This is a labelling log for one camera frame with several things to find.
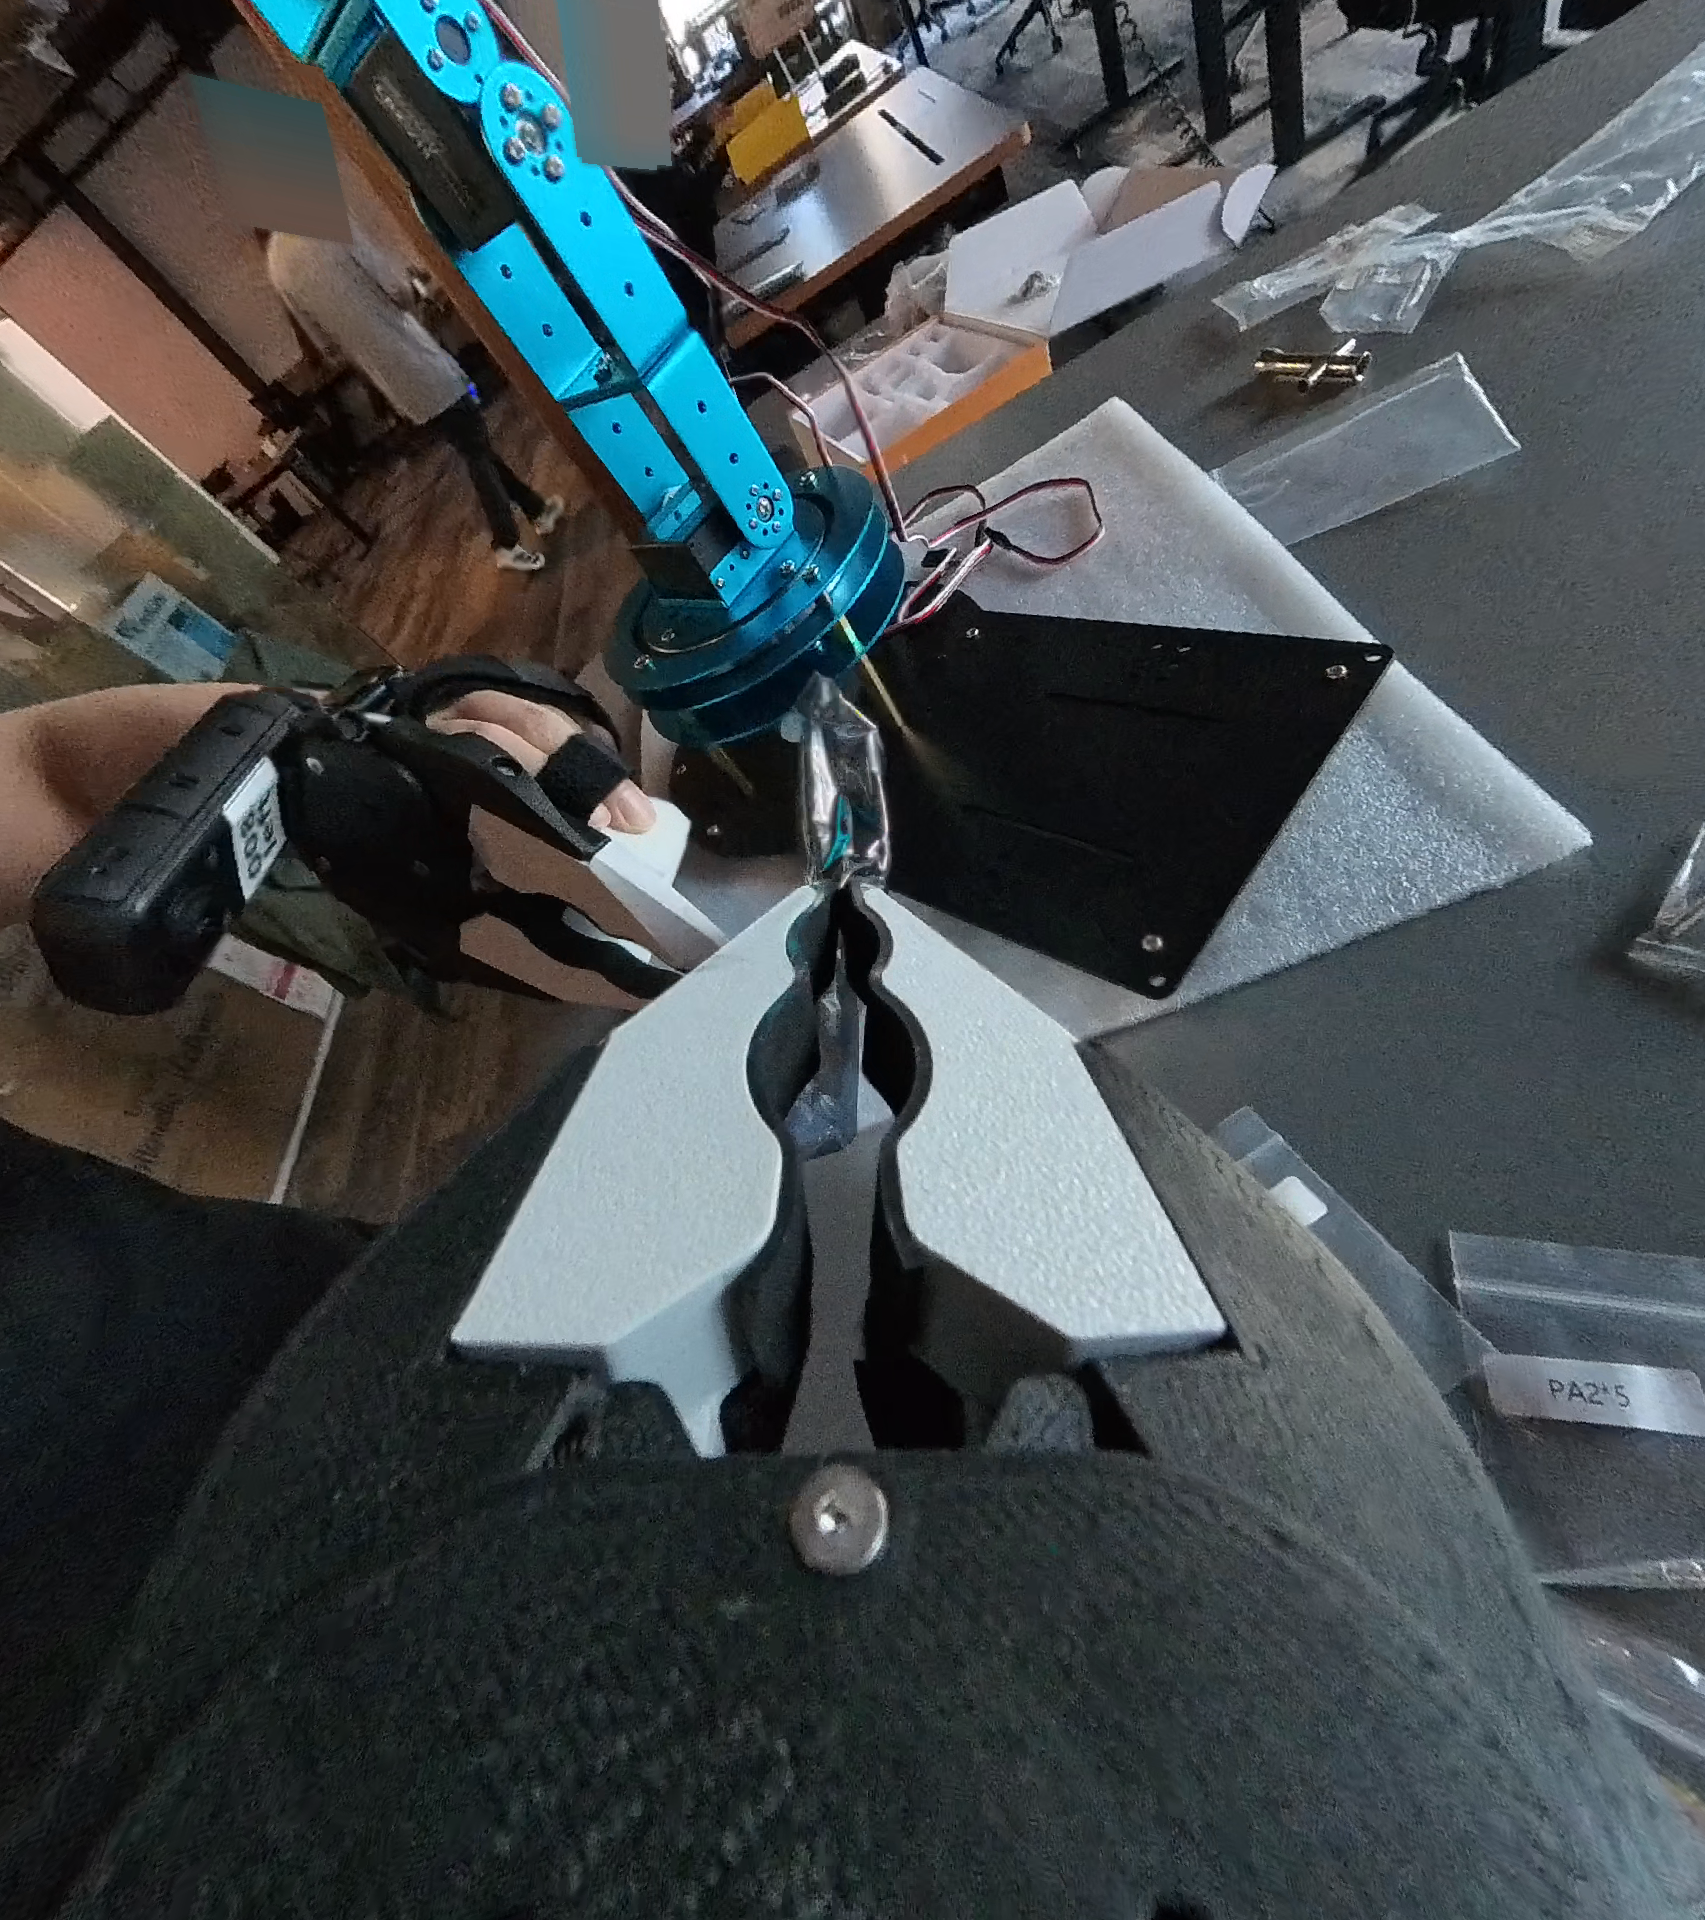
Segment person's left hand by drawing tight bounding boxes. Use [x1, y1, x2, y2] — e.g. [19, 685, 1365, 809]
[444, 687, 666, 844]

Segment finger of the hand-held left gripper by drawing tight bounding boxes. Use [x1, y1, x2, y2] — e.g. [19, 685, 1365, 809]
[434, 853, 692, 1008]

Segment red white black servo cable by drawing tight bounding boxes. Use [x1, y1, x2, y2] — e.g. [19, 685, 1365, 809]
[601, 151, 1110, 649]

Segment wooden desk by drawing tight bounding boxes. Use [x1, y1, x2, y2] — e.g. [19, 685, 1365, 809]
[666, 43, 1037, 307]

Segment metal cross wrench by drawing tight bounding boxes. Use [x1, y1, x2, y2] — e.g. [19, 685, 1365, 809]
[1257, 336, 1376, 394]

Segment dark parts bag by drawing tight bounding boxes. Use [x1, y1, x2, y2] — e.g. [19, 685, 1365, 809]
[786, 682, 903, 1150]

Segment blue toy robot arm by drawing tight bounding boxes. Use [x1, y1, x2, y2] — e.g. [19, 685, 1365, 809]
[238, 0, 903, 753]

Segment black metal base plate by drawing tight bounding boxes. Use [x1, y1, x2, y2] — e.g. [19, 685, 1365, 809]
[669, 600, 1396, 1000]

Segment dark grey desk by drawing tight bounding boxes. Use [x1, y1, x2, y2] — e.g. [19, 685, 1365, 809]
[792, 0, 1705, 1920]

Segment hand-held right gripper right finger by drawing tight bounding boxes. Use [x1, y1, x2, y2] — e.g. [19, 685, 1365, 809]
[859, 888, 1232, 1416]

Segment scattered small clear zip bags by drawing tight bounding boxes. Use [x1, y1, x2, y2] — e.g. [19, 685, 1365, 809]
[1207, 24, 1705, 1806]

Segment white open cardboard box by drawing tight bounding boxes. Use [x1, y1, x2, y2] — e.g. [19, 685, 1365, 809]
[939, 162, 1281, 340]

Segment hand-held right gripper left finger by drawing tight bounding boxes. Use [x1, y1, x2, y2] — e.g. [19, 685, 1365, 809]
[453, 885, 834, 1458]

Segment person's left forearm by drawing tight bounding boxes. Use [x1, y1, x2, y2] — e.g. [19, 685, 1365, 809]
[0, 682, 260, 974]

